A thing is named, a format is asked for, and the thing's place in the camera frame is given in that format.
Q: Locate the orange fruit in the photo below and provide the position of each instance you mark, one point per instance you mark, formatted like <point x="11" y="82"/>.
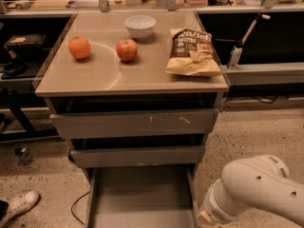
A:
<point x="79" y="47"/>

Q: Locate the padded gripper body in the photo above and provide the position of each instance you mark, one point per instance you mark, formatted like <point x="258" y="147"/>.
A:
<point x="215" y="208"/>

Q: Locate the grey drawer cabinet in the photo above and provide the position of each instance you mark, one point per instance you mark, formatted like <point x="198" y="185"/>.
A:
<point x="103" y="83"/>

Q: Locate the chips bag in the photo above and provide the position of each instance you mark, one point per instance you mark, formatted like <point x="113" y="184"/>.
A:
<point x="192" y="54"/>

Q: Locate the grey drawer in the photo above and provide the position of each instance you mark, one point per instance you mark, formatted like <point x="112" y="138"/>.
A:
<point x="134" y="123"/>
<point x="138" y="156"/>
<point x="142" y="197"/>

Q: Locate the black office chair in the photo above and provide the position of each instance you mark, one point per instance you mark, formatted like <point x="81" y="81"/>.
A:
<point x="24" y="50"/>

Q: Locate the small dark floor object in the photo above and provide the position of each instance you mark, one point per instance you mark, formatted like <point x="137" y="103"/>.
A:
<point x="23" y="156"/>

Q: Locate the white bottle with rod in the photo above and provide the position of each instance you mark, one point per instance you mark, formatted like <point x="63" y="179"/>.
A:
<point x="238" y="47"/>

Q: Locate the white bowl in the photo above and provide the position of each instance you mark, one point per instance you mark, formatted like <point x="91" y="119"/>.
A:
<point x="140" y="27"/>

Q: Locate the white shoe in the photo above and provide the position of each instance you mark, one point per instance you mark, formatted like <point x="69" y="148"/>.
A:
<point x="17" y="206"/>

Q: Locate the grey top drawer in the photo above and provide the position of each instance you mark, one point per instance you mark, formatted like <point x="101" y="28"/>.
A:
<point x="134" y="123"/>

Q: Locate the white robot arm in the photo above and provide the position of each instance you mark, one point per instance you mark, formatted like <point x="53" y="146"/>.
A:
<point x="260" y="182"/>

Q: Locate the red apple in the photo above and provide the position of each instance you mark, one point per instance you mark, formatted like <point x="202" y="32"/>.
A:
<point x="127" y="50"/>

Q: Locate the grey middle drawer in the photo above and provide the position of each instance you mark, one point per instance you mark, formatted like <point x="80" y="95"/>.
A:
<point x="138" y="156"/>

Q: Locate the grey bottom drawer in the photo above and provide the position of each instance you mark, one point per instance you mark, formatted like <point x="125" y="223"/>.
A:
<point x="142" y="197"/>

